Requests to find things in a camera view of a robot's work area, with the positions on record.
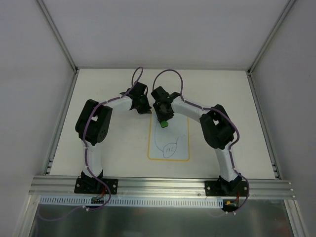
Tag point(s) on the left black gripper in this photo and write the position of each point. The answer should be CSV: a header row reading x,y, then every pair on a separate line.
x,y
143,106

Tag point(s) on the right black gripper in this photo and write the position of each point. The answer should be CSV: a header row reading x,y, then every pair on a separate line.
x,y
164,115

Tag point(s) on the green whiteboard eraser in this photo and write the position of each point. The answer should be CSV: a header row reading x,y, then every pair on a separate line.
x,y
164,124

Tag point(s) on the yellow-framed small whiteboard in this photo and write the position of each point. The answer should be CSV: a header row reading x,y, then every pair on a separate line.
x,y
171,143

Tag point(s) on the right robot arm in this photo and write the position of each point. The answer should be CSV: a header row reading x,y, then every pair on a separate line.
x,y
217,128

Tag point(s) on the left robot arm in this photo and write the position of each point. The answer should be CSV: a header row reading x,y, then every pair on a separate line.
x,y
92,128

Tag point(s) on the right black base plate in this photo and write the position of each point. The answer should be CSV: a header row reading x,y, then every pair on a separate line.
x,y
223,188

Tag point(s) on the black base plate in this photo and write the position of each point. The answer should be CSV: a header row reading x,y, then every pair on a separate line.
x,y
88,185
223,188

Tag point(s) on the white slotted cable duct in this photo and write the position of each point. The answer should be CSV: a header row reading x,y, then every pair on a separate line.
x,y
134,201

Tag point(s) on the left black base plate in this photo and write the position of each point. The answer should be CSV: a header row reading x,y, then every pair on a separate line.
x,y
88,185

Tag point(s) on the aluminium mounting rail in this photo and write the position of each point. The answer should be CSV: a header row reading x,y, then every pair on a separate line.
x,y
165,187

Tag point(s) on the left aluminium frame post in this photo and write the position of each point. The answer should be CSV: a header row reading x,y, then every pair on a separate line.
x,y
51,23

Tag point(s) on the aluminium frame post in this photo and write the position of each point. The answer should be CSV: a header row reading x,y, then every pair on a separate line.
x,y
277,25
51,23

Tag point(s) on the right aluminium frame post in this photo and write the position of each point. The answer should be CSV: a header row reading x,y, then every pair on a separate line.
x,y
277,25

